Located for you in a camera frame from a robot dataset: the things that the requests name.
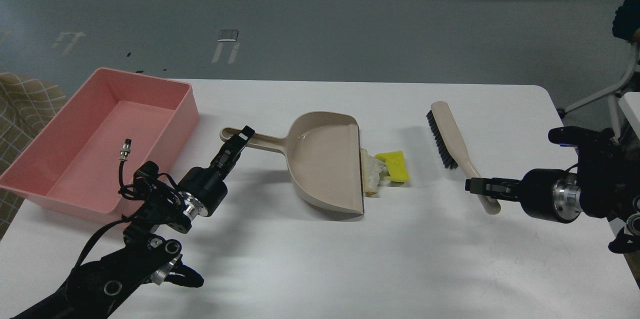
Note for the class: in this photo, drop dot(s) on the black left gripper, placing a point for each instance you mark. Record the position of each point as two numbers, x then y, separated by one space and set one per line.
207 185

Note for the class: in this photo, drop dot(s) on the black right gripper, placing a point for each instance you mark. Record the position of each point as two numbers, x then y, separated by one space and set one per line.
545 194

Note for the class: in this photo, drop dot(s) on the beige hand brush black bristles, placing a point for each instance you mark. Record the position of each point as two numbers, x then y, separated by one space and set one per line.
449 141

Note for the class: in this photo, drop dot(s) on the beige plastic dustpan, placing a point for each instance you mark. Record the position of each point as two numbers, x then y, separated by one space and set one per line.
323 158

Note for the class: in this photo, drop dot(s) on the yellow sponge scrap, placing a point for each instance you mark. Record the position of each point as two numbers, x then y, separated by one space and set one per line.
395 166

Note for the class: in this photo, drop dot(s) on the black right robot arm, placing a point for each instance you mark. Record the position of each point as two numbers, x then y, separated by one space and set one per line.
604 184

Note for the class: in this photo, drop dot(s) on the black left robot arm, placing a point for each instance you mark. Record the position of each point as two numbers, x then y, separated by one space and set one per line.
96 289

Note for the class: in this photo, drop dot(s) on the pink plastic bin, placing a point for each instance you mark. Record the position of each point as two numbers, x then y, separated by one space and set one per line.
72 166

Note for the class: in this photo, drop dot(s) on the grey floor plate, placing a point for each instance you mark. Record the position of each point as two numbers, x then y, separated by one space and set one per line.
228 35

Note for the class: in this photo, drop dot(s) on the office chair base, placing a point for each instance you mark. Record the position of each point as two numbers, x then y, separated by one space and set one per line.
612 93

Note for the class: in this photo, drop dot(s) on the person in dark teal top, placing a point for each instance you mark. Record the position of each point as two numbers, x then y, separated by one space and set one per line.
626 23

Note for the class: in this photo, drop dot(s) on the beige checkered cloth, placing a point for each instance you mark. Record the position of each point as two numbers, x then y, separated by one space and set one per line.
27 105

